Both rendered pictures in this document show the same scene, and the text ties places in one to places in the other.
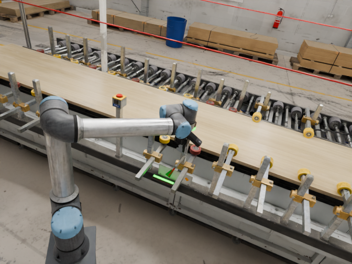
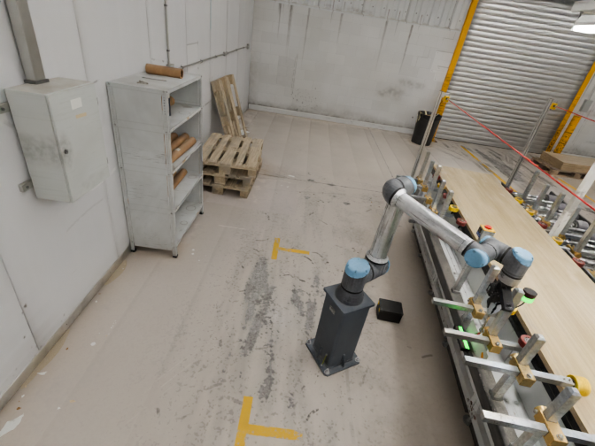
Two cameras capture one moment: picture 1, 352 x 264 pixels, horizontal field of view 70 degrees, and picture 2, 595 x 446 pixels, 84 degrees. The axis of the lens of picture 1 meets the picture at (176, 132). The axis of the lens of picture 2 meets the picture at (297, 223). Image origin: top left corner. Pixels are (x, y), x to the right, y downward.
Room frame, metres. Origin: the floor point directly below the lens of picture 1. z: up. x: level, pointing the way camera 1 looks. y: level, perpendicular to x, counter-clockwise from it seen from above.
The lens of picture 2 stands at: (-0.04, -1.08, 2.12)
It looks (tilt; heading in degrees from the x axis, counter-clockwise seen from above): 31 degrees down; 77
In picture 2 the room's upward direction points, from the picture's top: 9 degrees clockwise
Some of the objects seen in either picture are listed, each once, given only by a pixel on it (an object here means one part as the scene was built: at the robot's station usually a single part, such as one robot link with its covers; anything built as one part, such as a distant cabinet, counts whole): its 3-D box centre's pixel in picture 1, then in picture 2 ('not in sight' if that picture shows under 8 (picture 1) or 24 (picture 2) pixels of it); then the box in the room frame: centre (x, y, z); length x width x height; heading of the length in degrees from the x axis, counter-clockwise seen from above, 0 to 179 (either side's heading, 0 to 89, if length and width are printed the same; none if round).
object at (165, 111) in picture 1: (171, 113); (492, 249); (1.19, 0.04, 1.33); 0.12 x 0.12 x 0.09; 29
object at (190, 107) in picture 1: (188, 111); (517, 263); (1.25, -0.05, 1.32); 0.10 x 0.09 x 0.12; 119
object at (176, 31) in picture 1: (175, 32); not in sight; (7.18, 0.44, 0.36); 0.59 x 0.57 x 0.73; 169
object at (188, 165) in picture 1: (185, 165); (491, 339); (1.32, -0.10, 0.85); 0.14 x 0.06 x 0.05; 73
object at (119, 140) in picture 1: (119, 132); (467, 265); (1.48, 0.41, 0.93); 0.05 x 0.05 x 0.45; 73
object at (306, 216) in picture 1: (305, 199); not in sight; (1.09, -0.83, 0.95); 0.50 x 0.04 x 0.04; 163
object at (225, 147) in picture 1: (217, 172); (513, 371); (1.25, -0.32, 0.90); 0.04 x 0.04 x 0.48; 73
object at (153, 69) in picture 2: not in sight; (164, 71); (-0.66, 2.20, 1.59); 0.30 x 0.08 x 0.08; 169
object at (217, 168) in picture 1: (222, 168); (521, 369); (1.25, -0.34, 0.95); 0.14 x 0.06 x 0.05; 73
